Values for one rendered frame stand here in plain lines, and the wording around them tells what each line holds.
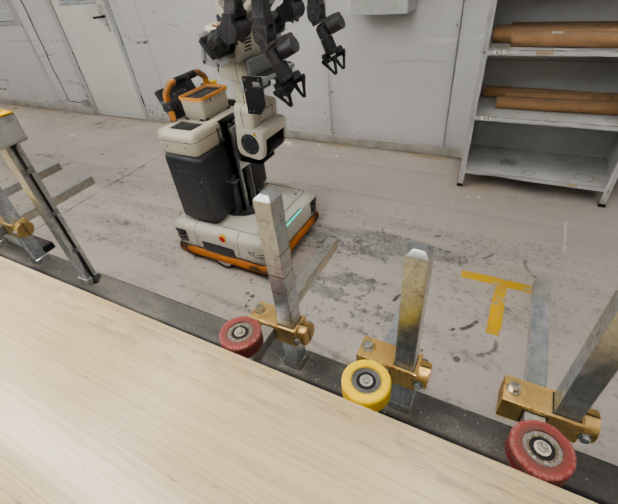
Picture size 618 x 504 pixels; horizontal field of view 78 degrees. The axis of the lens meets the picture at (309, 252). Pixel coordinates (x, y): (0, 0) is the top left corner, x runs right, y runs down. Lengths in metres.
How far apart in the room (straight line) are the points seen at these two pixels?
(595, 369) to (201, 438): 0.56
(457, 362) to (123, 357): 1.39
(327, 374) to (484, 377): 1.02
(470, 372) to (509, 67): 2.11
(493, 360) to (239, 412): 1.39
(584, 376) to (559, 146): 2.75
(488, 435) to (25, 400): 0.83
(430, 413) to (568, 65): 2.63
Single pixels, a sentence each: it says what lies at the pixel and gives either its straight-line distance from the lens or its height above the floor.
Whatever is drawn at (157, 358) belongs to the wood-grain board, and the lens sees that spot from 0.76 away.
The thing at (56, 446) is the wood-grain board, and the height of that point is 0.90.
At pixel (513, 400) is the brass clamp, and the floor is 0.87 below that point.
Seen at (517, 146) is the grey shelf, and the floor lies 0.15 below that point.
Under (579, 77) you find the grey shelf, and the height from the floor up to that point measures 0.65.
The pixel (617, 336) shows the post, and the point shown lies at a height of 1.06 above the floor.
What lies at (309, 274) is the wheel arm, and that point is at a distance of 0.93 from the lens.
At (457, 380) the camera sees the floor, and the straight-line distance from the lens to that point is 1.77.
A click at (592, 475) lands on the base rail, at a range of 0.91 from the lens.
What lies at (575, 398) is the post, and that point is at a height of 0.92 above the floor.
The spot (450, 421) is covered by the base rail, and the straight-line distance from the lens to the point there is 0.87.
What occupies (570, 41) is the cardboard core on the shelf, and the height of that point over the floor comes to 0.93.
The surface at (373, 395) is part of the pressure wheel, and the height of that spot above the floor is 0.91.
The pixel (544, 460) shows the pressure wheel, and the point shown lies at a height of 0.91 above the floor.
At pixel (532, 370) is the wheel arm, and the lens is 0.78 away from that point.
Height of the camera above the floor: 1.46
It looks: 39 degrees down
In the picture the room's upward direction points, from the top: 6 degrees counter-clockwise
